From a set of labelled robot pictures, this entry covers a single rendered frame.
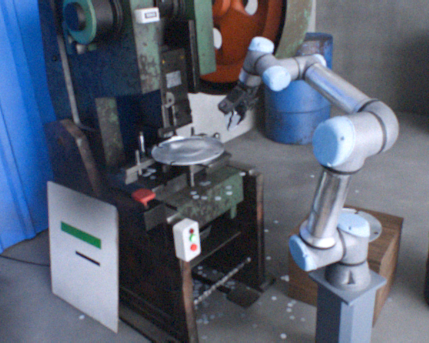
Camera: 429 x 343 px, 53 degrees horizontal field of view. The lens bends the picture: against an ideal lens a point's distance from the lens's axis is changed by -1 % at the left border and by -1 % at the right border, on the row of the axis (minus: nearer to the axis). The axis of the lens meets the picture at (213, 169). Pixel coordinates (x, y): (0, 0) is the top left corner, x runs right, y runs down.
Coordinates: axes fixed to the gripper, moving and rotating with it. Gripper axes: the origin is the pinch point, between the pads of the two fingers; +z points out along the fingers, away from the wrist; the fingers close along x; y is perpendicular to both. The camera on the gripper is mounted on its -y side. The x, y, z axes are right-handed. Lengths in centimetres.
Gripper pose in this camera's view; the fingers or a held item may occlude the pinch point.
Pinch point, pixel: (228, 128)
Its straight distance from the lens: 162.6
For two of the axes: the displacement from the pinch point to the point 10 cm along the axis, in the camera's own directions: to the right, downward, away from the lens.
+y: 6.3, -3.6, 6.9
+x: -7.3, -5.8, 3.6
